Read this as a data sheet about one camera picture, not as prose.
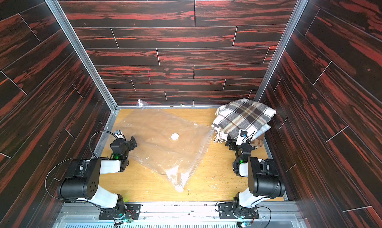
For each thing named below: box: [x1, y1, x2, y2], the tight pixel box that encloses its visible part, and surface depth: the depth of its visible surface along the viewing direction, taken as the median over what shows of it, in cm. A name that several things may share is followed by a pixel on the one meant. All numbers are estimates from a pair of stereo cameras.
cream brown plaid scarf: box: [211, 98, 277, 144], surface depth 95 cm
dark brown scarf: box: [250, 133, 265, 148], surface depth 95 cm
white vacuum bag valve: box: [170, 132, 180, 141], surface depth 104 cm
